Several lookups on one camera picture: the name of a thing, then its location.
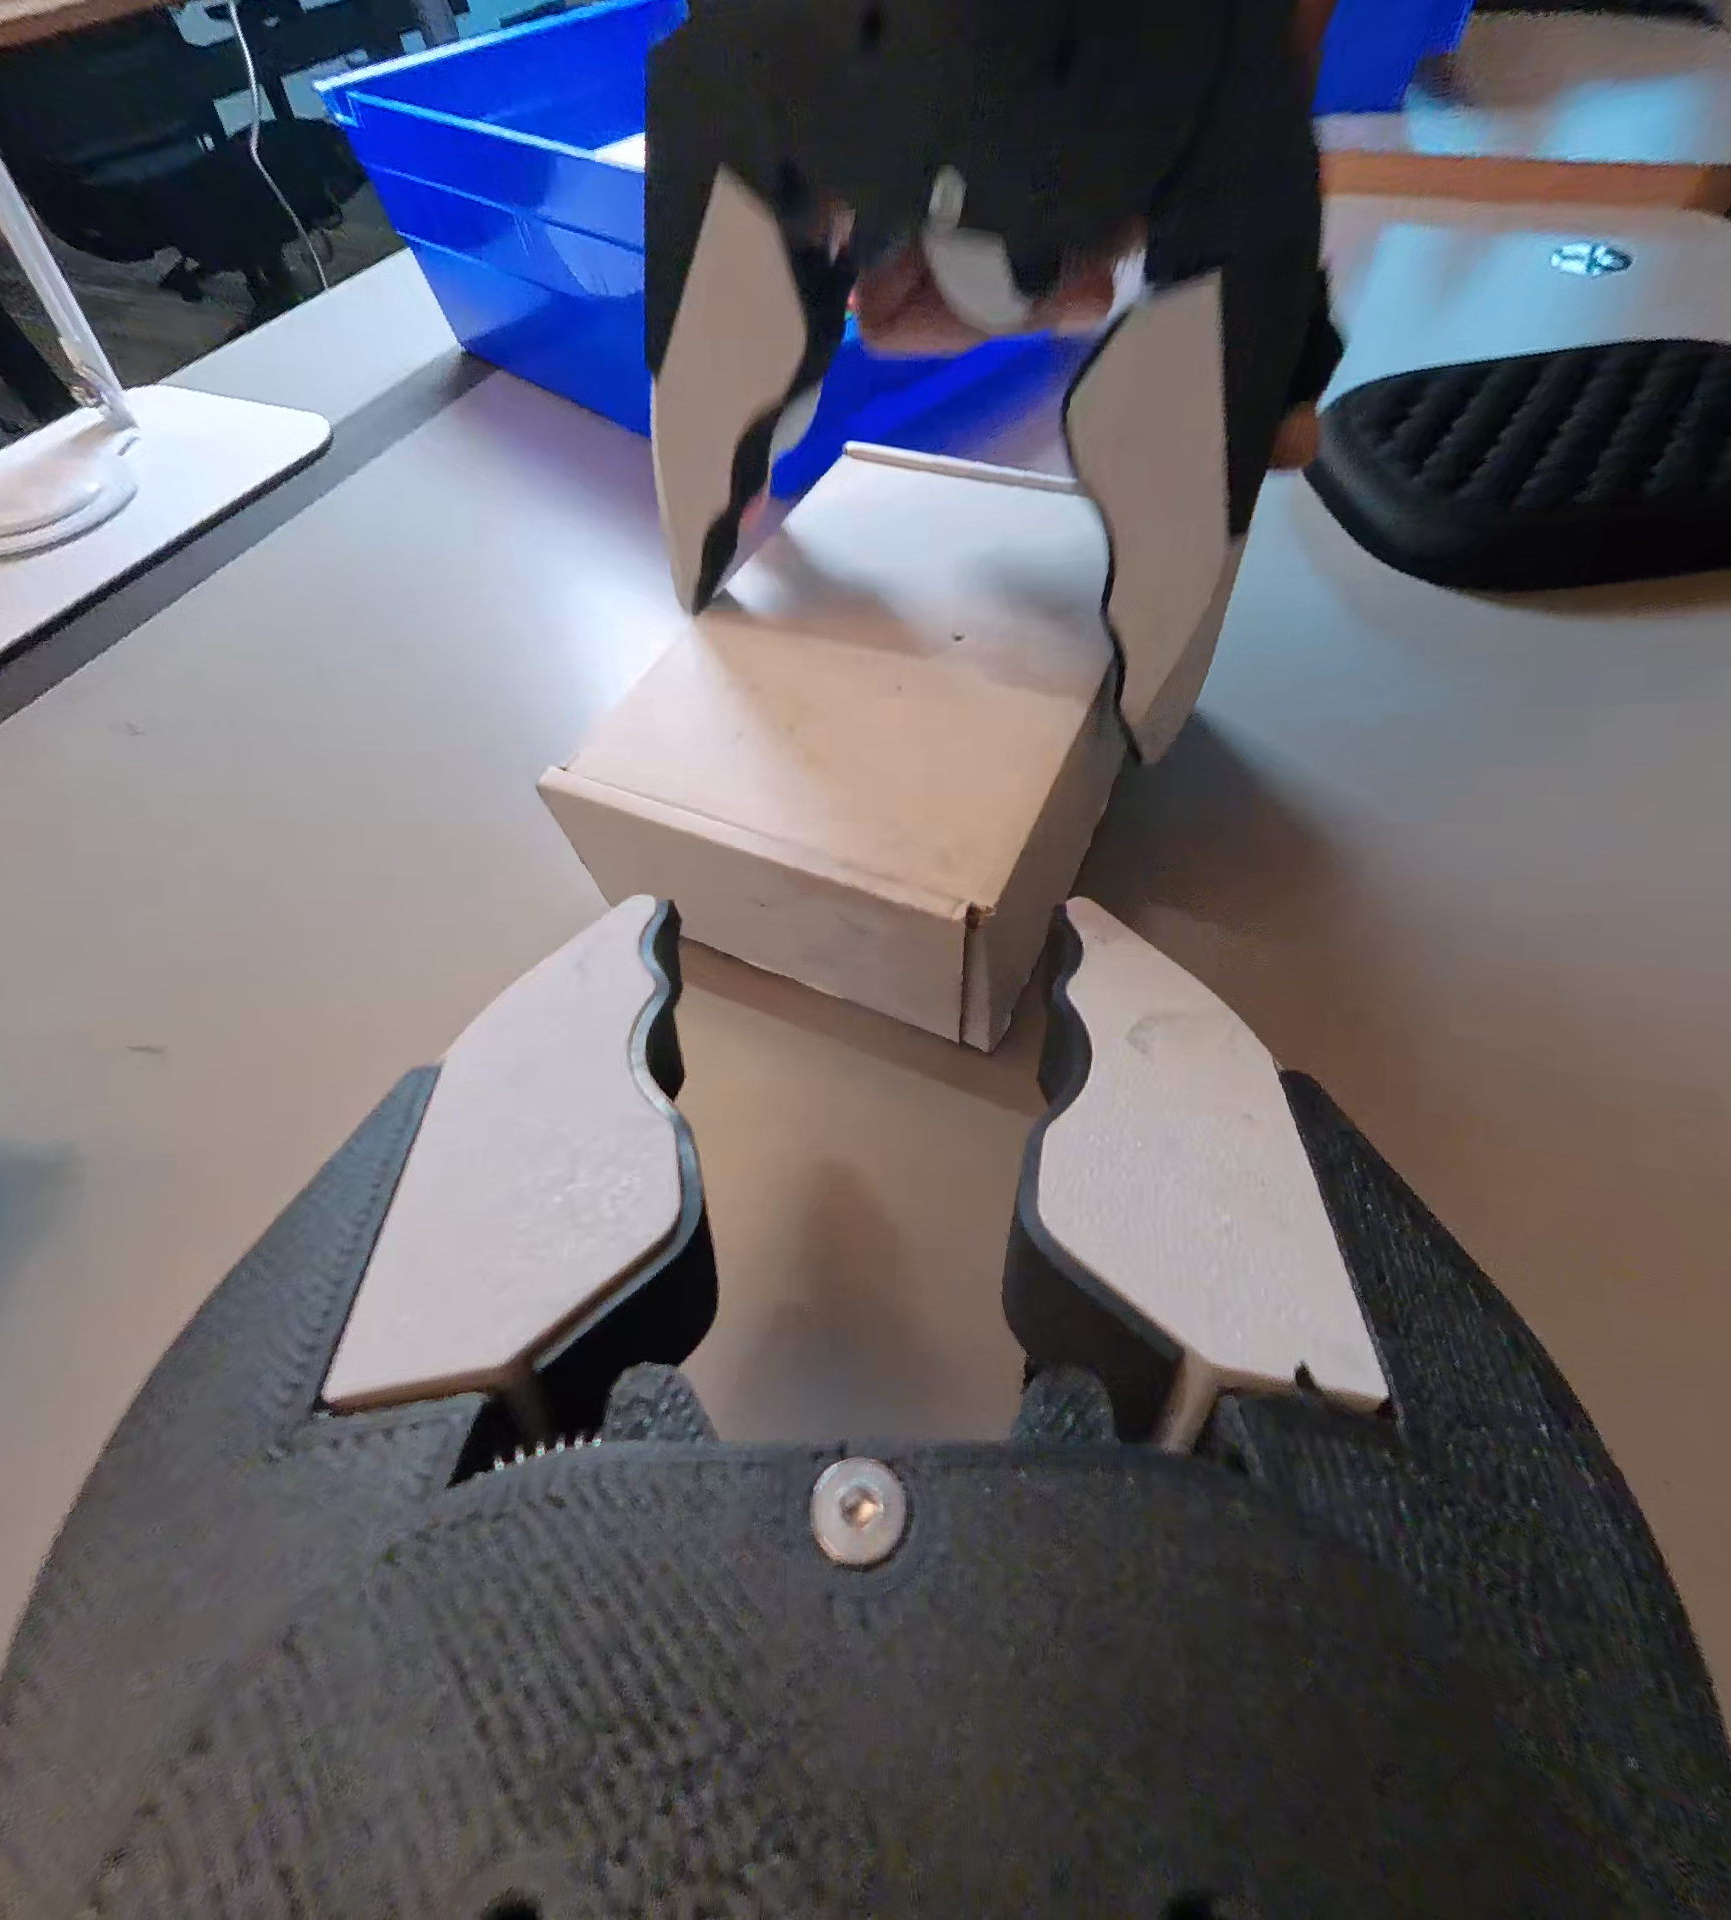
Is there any blue plastic bin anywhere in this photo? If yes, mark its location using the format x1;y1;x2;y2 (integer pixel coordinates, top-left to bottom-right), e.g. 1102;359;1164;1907
319;0;1106;504
1315;0;1474;117

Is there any white cable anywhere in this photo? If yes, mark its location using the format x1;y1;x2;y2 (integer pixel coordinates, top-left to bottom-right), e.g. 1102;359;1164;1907
225;0;334;289

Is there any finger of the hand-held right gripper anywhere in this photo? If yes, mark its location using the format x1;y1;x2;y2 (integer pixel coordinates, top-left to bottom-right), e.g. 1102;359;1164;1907
1062;273;1254;770
652;163;846;623

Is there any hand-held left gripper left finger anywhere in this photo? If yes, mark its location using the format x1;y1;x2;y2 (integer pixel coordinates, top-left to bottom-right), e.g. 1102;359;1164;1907
321;897;721;1434

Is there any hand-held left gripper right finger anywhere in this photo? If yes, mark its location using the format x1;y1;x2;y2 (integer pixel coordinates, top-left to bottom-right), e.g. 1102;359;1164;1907
1005;897;1393;1455

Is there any small white cardboard box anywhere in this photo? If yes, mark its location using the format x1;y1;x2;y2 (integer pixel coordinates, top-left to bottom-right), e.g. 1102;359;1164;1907
537;443;1126;1053

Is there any black armrest pad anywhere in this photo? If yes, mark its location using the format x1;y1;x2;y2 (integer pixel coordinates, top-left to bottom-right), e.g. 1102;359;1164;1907
1306;345;1731;593

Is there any wooden table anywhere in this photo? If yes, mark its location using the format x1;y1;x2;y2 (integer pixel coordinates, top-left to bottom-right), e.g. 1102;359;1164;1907
0;0;194;68

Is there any black office chair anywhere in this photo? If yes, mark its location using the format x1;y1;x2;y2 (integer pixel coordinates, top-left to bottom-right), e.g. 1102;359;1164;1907
0;15;374;301

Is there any wood-edged grey desk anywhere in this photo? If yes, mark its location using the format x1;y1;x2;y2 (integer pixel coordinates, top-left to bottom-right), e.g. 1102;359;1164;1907
1315;15;1731;215

